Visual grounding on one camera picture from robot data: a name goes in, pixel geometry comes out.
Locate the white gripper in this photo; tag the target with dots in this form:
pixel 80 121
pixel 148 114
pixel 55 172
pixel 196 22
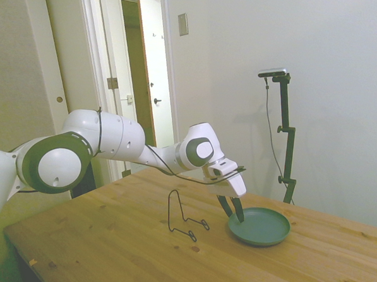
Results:
pixel 236 186

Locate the dark green round plate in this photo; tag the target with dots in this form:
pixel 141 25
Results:
pixel 263 228

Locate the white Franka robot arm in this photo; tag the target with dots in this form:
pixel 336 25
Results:
pixel 113 137

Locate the white door with wooden edge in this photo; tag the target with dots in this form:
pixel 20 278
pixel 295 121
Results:
pixel 154 66

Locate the black jointed camera stand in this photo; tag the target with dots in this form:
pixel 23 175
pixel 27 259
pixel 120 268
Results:
pixel 289 152

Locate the grey exterior camera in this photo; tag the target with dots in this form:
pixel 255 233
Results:
pixel 272 72

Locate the metal door frame hinge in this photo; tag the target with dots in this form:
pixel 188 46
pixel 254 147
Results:
pixel 112 83

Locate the grey wall switch plate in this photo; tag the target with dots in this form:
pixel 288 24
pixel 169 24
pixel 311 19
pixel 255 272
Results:
pixel 183 24

